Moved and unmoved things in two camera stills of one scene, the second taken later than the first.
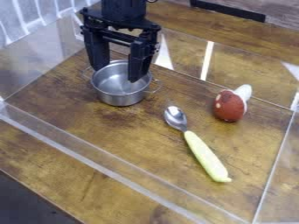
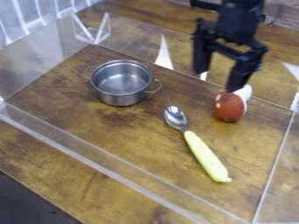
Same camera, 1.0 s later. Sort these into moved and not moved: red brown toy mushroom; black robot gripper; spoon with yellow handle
Moved: black robot gripper
Not moved: spoon with yellow handle; red brown toy mushroom
